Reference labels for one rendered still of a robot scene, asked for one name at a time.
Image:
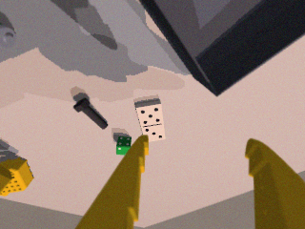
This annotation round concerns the dark grey bin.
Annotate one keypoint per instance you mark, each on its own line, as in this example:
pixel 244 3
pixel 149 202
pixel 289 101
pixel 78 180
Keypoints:
pixel 229 38

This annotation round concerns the white domino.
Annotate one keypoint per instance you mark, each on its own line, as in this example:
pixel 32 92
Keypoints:
pixel 151 120

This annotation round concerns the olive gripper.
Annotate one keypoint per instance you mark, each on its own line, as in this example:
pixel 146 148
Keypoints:
pixel 279 192

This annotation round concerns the black bolt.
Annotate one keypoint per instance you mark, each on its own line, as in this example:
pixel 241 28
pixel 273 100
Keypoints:
pixel 83 105

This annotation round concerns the green die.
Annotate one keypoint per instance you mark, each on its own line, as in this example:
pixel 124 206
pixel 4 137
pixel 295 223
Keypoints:
pixel 123 145

